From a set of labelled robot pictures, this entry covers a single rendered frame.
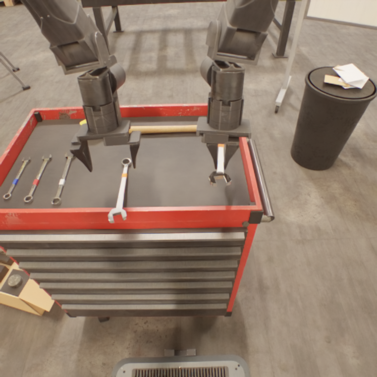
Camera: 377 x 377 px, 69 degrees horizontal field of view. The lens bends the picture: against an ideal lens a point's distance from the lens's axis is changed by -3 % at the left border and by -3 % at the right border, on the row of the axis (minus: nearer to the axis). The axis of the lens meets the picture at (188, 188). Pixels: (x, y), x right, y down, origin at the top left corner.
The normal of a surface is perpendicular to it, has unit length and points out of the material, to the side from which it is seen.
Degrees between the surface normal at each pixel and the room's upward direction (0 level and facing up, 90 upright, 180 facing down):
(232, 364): 0
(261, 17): 111
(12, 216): 90
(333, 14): 90
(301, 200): 0
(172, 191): 0
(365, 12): 90
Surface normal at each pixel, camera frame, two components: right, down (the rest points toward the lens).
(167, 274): -0.01, -0.47
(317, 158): -0.28, 0.76
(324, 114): -0.62, 0.63
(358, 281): -0.02, -0.66
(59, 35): 0.00, 0.95
